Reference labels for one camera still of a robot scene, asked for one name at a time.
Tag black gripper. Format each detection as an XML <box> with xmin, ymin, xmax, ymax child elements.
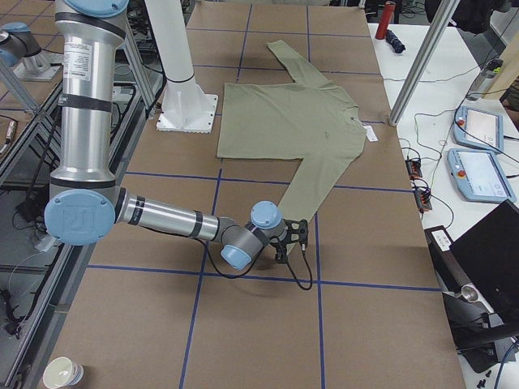
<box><xmin>272</xmin><ymin>238</ymin><xmax>290</xmax><ymax>262</ymax></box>

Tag olive green long-sleeve shirt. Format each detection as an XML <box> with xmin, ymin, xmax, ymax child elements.
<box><xmin>217</xmin><ymin>41</ymin><xmax>367</xmax><ymax>220</ymax></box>

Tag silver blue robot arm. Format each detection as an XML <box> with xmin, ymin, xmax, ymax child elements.
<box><xmin>44</xmin><ymin>1</ymin><xmax>290</xmax><ymax>269</ymax></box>

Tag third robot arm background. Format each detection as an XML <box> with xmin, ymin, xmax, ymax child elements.
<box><xmin>1</xmin><ymin>22</ymin><xmax>62</xmax><ymax>82</ymax></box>

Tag white paper clothing tag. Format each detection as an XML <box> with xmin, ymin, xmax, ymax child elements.
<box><xmin>364</xmin><ymin>126</ymin><xmax>378</xmax><ymax>142</ymax></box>

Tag black orange electronics module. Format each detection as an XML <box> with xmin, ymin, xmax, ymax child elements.
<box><xmin>405</xmin><ymin>159</ymin><xmax>422</xmax><ymax>180</ymax></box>

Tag black laptop computer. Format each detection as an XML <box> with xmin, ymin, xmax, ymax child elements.
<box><xmin>450</xmin><ymin>200</ymin><xmax>518</xmax><ymax>323</ymax></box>

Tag lower teach pendant tablet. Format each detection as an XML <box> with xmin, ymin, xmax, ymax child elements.
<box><xmin>447</xmin><ymin>148</ymin><xmax>517</xmax><ymax>203</ymax></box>

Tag teach pendant tablet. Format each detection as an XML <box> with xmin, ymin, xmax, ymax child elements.
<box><xmin>453</xmin><ymin>105</ymin><xmax>504</xmax><ymax>153</ymax></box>
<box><xmin>447</xmin><ymin>148</ymin><xmax>517</xmax><ymax>203</ymax></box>

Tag upper teach pendant tablet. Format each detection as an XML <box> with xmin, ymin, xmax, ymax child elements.
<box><xmin>453</xmin><ymin>105</ymin><xmax>504</xmax><ymax>153</ymax></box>

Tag folded dark blue umbrella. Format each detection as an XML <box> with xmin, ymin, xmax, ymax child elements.
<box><xmin>385</xmin><ymin>29</ymin><xmax>405</xmax><ymax>54</ymax></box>

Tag paper coffee cup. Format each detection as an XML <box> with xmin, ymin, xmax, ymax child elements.
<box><xmin>42</xmin><ymin>357</ymin><xmax>84</xmax><ymax>389</ymax></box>

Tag red cylindrical bottle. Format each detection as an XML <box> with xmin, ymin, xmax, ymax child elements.
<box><xmin>375</xmin><ymin>1</ymin><xmax>396</xmax><ymax>40</ymax></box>

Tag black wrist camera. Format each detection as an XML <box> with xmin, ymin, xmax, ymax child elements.
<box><xmin>282</xmin><ymin>219</ymin><xmax>308</xmax><ymax>250</ymax></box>

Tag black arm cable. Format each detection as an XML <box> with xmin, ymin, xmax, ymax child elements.
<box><xmin>197</xmin><ymin>234</ymin><xmax>314</xmax><ymax>291</ymax></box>

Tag aluminium rail frame structure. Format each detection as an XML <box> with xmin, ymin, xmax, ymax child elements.
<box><xmin>1</xmin><ymin>28</ymin><xmax>161</xmax><ymax>388</ymax></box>

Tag aluminium frame post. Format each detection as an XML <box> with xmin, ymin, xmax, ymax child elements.
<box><xmin>388</xmin><ymin>0</ymin><xmax>459</xmax><ymax>126</ymax></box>

